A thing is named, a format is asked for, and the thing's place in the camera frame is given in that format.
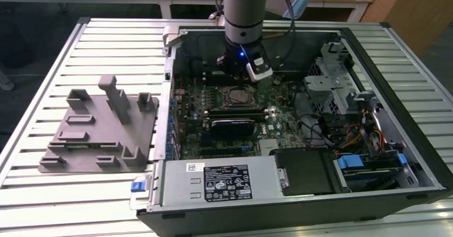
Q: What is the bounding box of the black RAM slot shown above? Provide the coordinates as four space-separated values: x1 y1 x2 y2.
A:
209 108 264 115
210 115 266 122

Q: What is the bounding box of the cable with silver plug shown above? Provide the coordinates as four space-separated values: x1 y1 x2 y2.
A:
209 0 225 19

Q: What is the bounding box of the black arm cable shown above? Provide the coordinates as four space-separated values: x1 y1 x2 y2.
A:
276 0 297 35

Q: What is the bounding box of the black PC case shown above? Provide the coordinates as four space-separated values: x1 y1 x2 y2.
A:
137 19 453 237

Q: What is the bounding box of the blue disk carrier handle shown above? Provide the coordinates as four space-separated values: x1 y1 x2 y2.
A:
337 154 365 170

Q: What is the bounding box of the black disk bay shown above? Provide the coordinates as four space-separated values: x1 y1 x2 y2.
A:
332 149 423 194

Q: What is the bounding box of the black graphics card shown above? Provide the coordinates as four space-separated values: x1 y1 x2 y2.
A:
209 118 257 137

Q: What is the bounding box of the silver case bracket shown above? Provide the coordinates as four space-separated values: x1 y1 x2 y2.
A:
162 25 182 56

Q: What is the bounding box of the CPU socket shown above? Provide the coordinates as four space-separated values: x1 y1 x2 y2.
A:
221 86 258 108

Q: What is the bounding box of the green motherboard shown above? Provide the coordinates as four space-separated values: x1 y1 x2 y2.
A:
172 74 309 160

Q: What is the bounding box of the wooden cabinet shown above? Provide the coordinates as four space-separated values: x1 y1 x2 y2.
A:
361 0 453 56

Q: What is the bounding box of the black plastic shroud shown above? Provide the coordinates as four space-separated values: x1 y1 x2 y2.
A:
271 148 337 197

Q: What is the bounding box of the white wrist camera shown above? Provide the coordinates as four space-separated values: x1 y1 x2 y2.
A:
246 50 275 83

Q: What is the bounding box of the metal drive cage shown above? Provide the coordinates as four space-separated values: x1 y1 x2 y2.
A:
303 42 360 116

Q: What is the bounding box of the silver chipset heat sink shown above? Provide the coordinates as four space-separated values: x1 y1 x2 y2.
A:
260 138 281 157

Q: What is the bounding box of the coloured power wire bundle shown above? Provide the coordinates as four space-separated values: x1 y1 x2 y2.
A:
347 107 388 153

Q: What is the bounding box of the grey parts rack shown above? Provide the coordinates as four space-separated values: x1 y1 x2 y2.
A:
38 75 161 174

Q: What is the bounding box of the black expansion slot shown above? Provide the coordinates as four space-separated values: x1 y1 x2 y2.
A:
200 146 249 155

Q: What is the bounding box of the silver power supply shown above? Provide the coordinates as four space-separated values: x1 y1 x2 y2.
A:
156 156 285 210

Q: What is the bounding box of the silver CPU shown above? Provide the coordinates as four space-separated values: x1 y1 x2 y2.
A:
229 89 250 102

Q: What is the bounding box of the black wire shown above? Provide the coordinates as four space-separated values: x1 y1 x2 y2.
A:
297 113 341 153

